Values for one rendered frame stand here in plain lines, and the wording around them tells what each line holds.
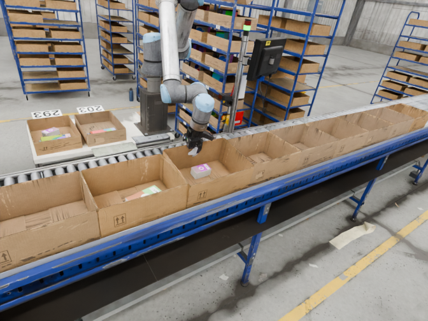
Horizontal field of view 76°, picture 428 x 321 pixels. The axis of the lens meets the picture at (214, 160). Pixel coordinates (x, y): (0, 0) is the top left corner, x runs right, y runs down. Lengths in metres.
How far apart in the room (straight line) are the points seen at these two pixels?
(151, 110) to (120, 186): 0.95
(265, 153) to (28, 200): 1.38
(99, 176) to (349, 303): 1.93
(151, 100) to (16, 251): 1.44
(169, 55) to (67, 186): 0.78
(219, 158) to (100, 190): 0.70
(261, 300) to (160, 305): 0.70
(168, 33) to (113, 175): 0.75
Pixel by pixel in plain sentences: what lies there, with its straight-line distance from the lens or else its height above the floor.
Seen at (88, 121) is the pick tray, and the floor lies 0.77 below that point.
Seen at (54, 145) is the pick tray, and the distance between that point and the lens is 2.11.
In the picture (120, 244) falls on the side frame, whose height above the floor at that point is 0.90.
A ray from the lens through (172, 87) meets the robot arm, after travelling 1.39.
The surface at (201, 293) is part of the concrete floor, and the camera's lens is 2.13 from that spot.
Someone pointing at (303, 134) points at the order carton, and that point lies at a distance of 2.19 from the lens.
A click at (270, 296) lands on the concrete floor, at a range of 2.22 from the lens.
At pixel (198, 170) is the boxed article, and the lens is 1.51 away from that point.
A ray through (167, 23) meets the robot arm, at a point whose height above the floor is 1.63.
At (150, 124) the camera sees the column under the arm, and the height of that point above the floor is 0.83.
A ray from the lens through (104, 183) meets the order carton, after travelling 1.43.
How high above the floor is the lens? 1.78
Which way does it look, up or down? 31 degrees down
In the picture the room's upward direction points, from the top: 8 degrees clockwise
